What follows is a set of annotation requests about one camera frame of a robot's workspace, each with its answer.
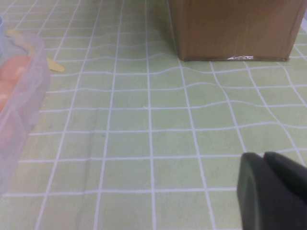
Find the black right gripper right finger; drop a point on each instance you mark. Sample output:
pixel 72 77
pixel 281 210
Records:
pixel 287 172

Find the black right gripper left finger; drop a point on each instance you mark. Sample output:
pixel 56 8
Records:
pixel 254 196

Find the brown cardboard box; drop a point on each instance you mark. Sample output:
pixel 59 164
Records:
pixel 235 28

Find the transparent plastic egg box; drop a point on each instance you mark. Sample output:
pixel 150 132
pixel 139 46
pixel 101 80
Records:
pixel 27 100

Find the orange plastic egg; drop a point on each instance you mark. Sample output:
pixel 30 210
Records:
pixel 4 94
pixel 14 68

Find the green grid tablecloth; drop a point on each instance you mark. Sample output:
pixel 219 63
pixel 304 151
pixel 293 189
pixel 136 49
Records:
pixel 144 143

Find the yellow plastic knife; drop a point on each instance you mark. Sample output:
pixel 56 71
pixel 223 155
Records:
pixel 56 66

